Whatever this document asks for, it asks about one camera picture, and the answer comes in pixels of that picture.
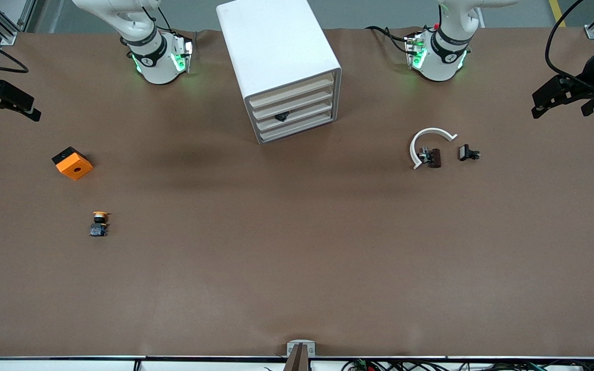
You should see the white plastic drawer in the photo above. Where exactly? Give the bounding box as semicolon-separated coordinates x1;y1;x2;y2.
252;90;335;120
256;102;336;132
259;113;339;144
248;75;335;107

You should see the yellow mushroom push button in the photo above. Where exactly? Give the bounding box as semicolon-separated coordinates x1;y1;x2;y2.
89;211;111;238

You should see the white drawer cabinet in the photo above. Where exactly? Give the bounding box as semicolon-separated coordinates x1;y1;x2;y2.
217;0;342;145

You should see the brown table mat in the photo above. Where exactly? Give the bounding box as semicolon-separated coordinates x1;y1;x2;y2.
0;28;594;359

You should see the orange black enclosure box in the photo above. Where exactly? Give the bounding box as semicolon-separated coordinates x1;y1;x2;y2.
52;146;94;181

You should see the white C-shaped plastic ring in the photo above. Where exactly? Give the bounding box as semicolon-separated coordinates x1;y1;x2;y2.
409;127;457;170

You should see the dark brown switch component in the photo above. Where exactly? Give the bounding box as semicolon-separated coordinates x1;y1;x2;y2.
418;147;442;168

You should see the black arm base cable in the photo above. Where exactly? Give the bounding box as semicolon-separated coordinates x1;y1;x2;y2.
366;26;414;55

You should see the white table edge rail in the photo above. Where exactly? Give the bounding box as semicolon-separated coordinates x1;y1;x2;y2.
0;356;594;371

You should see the black cable bundle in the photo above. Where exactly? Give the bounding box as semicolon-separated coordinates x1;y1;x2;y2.
341;358;594;371

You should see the grey metal bracket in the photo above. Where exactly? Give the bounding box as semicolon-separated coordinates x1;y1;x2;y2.
287;340;316;357

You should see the brown tapered post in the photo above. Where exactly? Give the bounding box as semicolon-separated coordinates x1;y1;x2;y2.
283;344;310;371

